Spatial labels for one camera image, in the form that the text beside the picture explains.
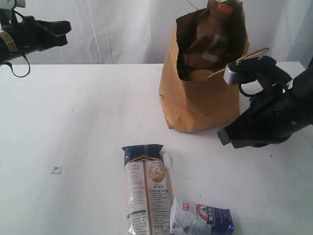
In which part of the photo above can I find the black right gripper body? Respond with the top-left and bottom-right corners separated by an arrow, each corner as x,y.
249,91 -> 313,141

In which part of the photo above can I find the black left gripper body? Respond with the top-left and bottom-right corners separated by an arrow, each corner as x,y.
7,16 -> 47,53

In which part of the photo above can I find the brown pouch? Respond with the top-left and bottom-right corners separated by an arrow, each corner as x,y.
183,0 -> 247,71

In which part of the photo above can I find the white blue salt packet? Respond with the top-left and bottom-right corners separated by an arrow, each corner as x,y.
170,198 -> 234,235

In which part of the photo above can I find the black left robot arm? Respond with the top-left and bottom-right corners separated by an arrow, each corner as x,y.
0,16 -> 71,63

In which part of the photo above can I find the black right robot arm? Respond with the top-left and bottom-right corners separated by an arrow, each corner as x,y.
217,68 -> 313,148

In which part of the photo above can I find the brown paper bag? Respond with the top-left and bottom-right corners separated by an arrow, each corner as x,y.
158,0 -> 269,133

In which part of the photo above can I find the white cube by pasta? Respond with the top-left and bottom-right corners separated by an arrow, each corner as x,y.
162,152 -> 173,169

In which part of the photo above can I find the long pasta packet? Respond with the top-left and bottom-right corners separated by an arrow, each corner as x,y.
122,144 -> 173,235

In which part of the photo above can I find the small torn paper scrap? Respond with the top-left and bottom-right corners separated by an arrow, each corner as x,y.
51,166 -> 63,175

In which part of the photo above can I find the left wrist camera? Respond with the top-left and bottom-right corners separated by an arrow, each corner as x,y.
0,0 -> 26,27

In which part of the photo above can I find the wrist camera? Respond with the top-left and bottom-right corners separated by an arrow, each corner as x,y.
224,56 -> 292,97
0,0 -> 26,27

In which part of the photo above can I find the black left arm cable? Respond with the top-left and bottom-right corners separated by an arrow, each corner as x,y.
0,7 -> 31,78

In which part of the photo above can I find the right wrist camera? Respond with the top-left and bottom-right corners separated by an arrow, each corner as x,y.
224,56 -> 292,97

